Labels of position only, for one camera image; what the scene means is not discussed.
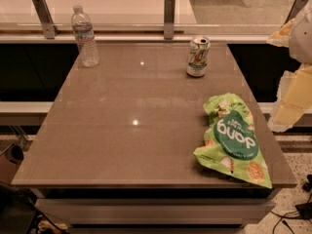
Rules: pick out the right metal railing bracket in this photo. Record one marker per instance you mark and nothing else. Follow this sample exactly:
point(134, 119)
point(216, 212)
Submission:
point(299, 7)

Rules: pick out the green white soda can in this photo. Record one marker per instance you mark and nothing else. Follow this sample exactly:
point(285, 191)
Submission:
point(198, 56)

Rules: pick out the clear plastic water bottle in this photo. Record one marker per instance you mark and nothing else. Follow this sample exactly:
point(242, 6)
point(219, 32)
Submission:
point(85, 37)

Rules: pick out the middle metal railing bracket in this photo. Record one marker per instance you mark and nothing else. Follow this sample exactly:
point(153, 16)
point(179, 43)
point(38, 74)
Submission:
point(169, 18)

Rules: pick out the metal railing bracket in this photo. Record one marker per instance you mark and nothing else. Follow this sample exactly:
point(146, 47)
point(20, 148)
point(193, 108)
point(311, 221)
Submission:
point(169, 18)
point(50, 31)
point(299, 7)

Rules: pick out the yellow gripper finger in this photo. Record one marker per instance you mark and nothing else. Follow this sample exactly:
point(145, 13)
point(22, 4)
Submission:
point(283, 36)
point(294, 97)

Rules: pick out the left metal railing bracket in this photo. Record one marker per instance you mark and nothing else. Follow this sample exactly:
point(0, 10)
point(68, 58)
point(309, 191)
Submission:
point(50, 31)

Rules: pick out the green rice chip bag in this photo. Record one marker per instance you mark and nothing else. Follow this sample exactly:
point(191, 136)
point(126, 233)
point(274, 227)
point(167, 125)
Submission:
point(231, 146)

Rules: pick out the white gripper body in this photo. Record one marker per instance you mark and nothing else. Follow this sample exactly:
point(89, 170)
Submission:
point(302, 36)

